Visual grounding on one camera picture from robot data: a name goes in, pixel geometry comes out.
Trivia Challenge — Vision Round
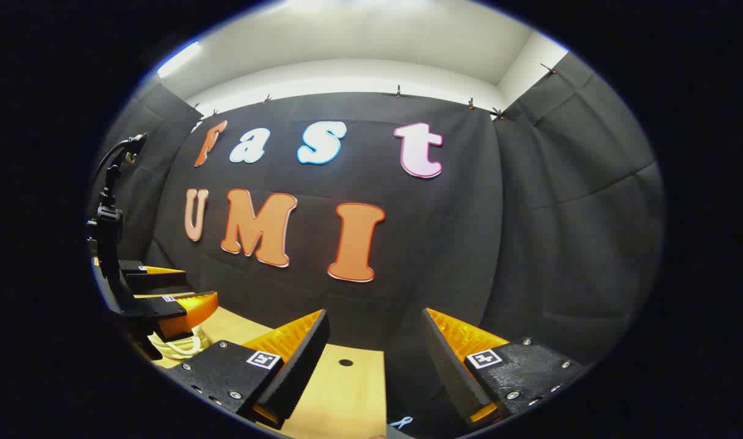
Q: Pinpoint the row of small cloth clips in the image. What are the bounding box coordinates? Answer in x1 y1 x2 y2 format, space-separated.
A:
192 63 558 120

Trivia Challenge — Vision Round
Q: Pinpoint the black backdrop cloth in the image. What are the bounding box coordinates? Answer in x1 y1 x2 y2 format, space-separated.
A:
88 52 666 437

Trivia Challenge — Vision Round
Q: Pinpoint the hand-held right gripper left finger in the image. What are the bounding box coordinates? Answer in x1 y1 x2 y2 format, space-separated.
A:
167 309 331 430

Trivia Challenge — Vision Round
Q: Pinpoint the pale yellow suitcase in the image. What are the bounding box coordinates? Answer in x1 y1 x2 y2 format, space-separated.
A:
146 325 212 362

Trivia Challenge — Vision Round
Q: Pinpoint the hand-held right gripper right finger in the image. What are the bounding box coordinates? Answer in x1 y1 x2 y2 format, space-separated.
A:
422 308 592 427

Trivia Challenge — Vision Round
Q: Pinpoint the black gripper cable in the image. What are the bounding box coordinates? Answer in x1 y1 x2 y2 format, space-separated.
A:
91 133 148 191

